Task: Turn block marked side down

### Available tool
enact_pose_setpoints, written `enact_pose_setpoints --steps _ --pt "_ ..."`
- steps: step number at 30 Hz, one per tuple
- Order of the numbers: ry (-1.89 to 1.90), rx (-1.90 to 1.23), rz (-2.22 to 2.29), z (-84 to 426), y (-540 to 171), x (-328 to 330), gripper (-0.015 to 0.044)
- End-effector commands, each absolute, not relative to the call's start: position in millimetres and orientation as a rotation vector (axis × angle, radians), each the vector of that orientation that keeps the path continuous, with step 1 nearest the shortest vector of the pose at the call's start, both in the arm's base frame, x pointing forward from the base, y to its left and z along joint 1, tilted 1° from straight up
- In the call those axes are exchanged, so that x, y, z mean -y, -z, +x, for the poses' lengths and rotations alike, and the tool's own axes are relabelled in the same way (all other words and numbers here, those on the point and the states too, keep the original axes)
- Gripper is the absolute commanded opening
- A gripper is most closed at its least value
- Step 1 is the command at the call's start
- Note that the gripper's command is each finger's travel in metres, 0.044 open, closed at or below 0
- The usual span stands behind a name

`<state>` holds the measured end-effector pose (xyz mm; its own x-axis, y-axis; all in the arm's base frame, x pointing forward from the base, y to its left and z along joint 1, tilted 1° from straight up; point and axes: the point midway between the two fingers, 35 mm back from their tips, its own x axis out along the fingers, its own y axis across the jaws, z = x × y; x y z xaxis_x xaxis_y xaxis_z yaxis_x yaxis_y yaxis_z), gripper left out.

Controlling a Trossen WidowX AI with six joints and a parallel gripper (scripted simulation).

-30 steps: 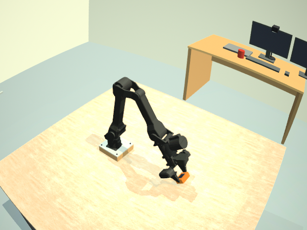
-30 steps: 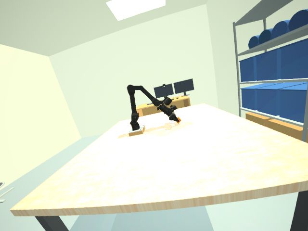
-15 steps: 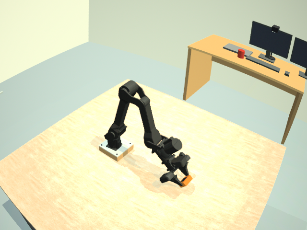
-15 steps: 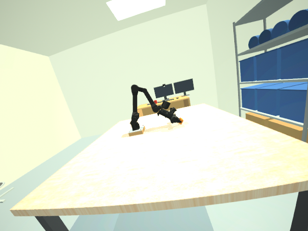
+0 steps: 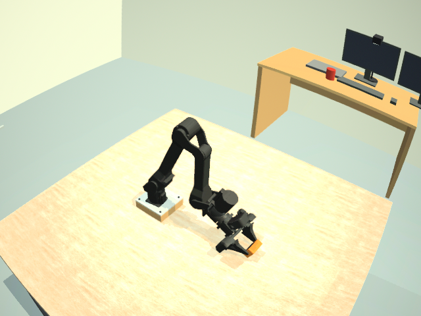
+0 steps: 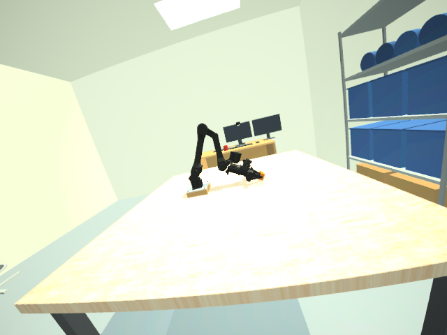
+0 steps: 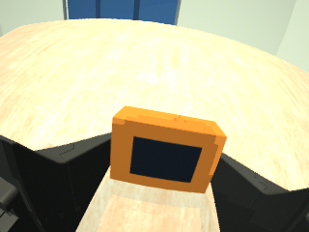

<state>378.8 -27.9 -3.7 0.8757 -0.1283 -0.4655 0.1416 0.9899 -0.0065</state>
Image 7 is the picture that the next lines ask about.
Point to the orange block with dark square panel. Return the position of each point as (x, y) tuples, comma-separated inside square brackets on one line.
[(164, 151)]

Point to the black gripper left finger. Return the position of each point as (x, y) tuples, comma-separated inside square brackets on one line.
[(57, 184)]

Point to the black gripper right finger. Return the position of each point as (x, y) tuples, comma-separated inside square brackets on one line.
[(247, 202)]

